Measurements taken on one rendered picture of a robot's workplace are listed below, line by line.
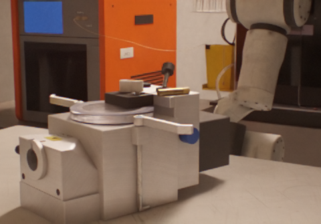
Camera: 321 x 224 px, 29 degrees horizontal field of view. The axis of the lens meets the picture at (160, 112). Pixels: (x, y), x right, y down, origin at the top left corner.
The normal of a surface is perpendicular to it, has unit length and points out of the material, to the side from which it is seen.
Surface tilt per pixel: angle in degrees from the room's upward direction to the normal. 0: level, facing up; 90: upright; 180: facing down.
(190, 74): 90
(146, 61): 90
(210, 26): 90
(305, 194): 0
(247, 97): 67
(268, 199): 0
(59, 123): 90
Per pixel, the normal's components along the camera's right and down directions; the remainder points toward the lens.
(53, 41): -0.51, 0.16
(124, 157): 0.65, 0.15
